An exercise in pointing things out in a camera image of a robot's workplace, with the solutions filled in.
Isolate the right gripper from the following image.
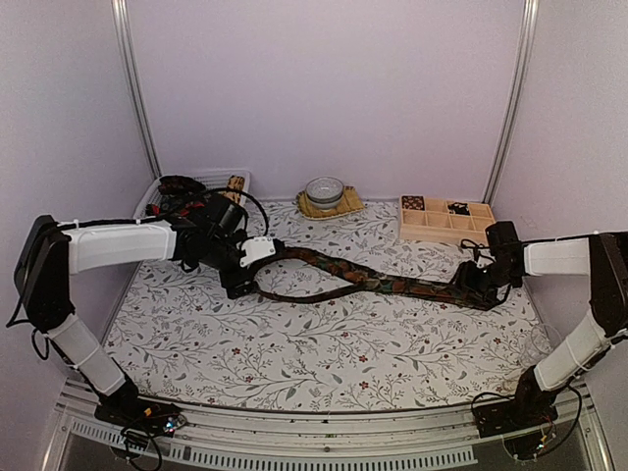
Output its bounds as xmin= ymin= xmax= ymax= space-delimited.
xmin=448 ymin=260 xmax=519 ymax=305

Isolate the brown green patterned tie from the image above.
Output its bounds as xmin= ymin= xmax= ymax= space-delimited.
xmin=249 ymin=247 xmax=499 ymax=311

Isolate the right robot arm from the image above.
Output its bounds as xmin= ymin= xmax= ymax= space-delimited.
xmin=451 ymin=221 xmax=627 ymax=436

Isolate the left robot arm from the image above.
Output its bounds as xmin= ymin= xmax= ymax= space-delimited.
xmin=7 ymin=191 xmax=276 ymax=426

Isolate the clear drinking glass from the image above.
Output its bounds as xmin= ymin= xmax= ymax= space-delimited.
xmin=519 ymin=323 xmax=562 ymax=369

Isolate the floral tablecloth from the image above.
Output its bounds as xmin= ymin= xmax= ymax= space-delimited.
xmin=95 ymin=198 xmax=565 ymax=412

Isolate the rolled black tie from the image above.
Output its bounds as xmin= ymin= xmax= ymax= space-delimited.
xmin=446 ymin=201 xmax=471 ymax=216

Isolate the wooden compartment box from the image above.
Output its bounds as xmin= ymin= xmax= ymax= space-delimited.
xmin=398 ymin=196 xmax=496 ymax=244

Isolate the yellow spotted tie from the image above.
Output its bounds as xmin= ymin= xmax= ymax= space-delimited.
xmin=221 ymin=175 xmax=245 ymax=205

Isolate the white plastic basket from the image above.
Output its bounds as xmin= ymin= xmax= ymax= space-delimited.
xmin=133 ymin=169 xmax=251 ymax=219

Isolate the dark red patterned tie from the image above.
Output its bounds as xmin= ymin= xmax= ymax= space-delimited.
xmin=145 ymin=176 xmax=216 ymax=222

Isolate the rolled dark patterned tie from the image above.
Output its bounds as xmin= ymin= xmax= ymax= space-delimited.
xmin=400 ymin=195 xmax=425 ymax=211

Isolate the yellow woven mat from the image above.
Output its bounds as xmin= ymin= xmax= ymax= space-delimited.
xmin=296 ymin=186 xmax=366 ymax=221

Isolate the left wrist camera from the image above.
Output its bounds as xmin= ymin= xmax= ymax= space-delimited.
xmin=239 ymin=236 xmax=285 ymax=268

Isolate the front metal rail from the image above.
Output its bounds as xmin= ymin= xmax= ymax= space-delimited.
xmin=42 ymin=381 xmax=614 ymax=470

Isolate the right metal frame post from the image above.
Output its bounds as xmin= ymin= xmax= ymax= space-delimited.
xmin=483 ymin=0 xmax=540 ymax=205

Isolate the metal frame post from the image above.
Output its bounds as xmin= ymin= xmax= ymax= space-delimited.
xmin=111 ymin=0 xmax=162 ymax=180
xmin=483 ymin=0 xmax=540 ymax=205

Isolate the left metal frame post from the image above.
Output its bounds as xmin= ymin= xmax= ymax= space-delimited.
xmin=111 ymin=0 xmax=162 ymax=180

